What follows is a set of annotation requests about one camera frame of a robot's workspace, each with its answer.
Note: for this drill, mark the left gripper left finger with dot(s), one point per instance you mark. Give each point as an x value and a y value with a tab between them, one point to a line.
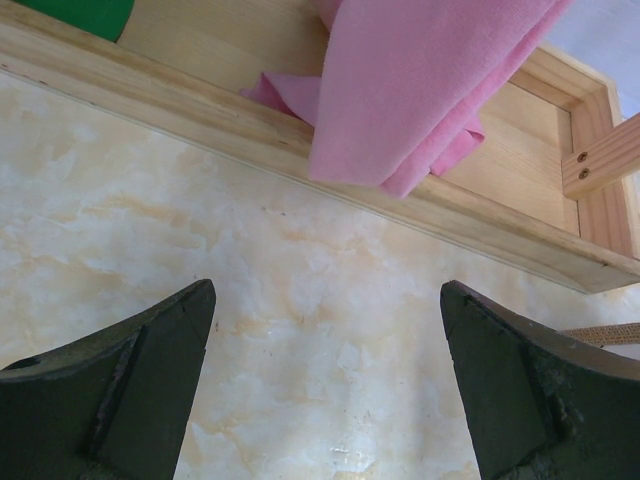
114	404

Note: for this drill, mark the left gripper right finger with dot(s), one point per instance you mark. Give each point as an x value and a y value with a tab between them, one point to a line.
539	404

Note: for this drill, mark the wooden clothes rack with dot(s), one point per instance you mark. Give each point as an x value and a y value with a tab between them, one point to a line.
549	191

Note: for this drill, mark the pink t-shirt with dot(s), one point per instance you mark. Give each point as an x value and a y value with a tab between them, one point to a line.
402	84

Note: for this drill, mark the green tank top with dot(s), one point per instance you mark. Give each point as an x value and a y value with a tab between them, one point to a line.
103	18

